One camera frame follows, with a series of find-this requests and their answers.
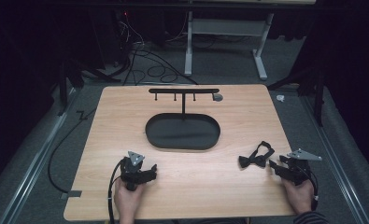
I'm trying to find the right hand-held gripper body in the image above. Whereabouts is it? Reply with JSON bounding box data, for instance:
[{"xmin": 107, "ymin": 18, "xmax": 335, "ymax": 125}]
[{"xmin": 276, "ymin": 148, "xmax": 323, "ymax": 187}]

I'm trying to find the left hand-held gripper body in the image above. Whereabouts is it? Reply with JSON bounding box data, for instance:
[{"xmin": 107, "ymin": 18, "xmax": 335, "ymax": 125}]
[{"xmin": 120, "ymin": 150, "xmax": 154, "ymax": 191}]

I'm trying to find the black bow tie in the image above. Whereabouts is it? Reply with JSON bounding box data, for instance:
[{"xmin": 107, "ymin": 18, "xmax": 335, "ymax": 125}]
[{"xmin": 238, "ymin": 140, "xmax": 276, "ymax": 169}]

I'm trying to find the black hanger stand with tray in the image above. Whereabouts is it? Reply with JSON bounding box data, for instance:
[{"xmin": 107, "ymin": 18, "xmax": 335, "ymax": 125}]
[{"xmin": 145, "ymin": 88, "xmax": 221, "ymax": 151}]

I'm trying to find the person's right hand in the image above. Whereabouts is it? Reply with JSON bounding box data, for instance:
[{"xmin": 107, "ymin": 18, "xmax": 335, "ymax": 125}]
[{"xmin": 280, "ymin": 177, "xmax": 315, "ymax": 216}]

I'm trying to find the person's left hand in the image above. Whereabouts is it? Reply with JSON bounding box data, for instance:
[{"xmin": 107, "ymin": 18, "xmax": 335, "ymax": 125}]
[{"xmin": 113, "ymin": 178, "xmax": 147, "ymax": 224}]

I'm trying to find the person's striped sleeve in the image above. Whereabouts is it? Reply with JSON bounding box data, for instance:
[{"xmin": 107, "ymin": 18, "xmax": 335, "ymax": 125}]
[{"xmin": 292, "ymin": 211, "xmax": 330, "ymax": 224}]

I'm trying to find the grey tape piece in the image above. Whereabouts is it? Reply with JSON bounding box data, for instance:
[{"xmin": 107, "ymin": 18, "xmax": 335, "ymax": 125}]
[{"xmin": 60, "ymin": 189, "xmax": 83, "ymax": 201}]

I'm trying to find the black tripod stand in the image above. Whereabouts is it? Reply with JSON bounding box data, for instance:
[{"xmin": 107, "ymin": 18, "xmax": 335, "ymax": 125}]
[
  {"xmin": 56, "ymin": 59, "xmax": 121, "ymax": 117},
  {"xmin": 267, "ymin": 66, "xmax": 326, "ymax": 127}
]

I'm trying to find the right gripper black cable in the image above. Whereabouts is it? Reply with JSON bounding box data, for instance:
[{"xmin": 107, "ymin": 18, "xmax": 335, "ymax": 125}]
[{"xmin": 297, "ymin": 164, "xmax": 319, "ymax": 212}]

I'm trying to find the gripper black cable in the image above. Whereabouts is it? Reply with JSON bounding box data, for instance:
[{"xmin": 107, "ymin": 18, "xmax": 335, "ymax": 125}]
[
  {"xmin": 107, "ymin": 157, "xmax": 126, "ymax": 224},
  {"xmin": 297, "ymin": 164, "xmax": 319, "ymax": 212}
]

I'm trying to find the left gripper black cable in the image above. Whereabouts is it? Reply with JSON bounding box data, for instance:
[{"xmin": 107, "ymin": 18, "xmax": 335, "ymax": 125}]
[{"xmin": 107, "ymin": 157, "xmax": 126, "ymax": 224}]

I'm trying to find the black floor cable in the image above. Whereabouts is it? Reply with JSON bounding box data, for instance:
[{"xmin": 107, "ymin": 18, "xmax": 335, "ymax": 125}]
[{"xmin": 47, "ymin": 109, "xmax": 96, "ymax": 194}]

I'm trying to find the bundle of black cables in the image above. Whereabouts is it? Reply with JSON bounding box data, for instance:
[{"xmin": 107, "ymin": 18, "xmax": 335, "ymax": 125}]
[{"xmin": 116, "ymin": 12, "xmax": 200, "ymax": 86}]

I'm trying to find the white metal desk frame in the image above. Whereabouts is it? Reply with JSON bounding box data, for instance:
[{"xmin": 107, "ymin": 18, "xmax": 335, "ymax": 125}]
[{"xmin": 184, "ymin": 10, "xmax": 276, "ymax": 81}]

